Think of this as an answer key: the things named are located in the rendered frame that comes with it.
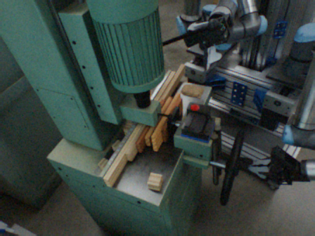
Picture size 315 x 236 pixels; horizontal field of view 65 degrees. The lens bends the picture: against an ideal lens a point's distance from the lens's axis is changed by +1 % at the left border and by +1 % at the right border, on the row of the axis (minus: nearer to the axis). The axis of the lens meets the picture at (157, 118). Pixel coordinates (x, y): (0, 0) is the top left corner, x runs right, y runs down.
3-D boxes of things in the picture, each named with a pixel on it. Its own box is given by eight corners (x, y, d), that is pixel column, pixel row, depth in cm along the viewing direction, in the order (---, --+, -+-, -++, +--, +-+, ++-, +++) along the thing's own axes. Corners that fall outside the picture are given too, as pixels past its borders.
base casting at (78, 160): (169, 215, 94) (167, 205, 87) (53, 169, 114) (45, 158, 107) (204, 130, 120) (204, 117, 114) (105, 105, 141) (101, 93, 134)
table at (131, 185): (188, 226, 78) (187, 218, 74) (107, 193, 89) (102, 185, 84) (231, 100, 114) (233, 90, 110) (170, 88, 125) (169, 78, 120)
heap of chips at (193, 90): (200, 97, 109) (200, 95, 107) (178, 93, 112) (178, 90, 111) (204, 88, 113) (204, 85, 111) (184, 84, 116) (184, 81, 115)
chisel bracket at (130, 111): (155, 130, 91) (152, 114, 85) (122, 121, 96) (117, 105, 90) (163, 116, 96) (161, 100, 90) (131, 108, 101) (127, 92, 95)
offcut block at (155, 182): (148, 188, 82) (147, 183, 79) (152, 178, 84) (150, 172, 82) (159, 191, 81) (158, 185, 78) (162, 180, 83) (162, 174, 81)
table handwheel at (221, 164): (225, 224, 83) (245, 143, 76) (170, 202, 91) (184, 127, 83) (235, 187, 110) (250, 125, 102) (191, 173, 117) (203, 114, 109)
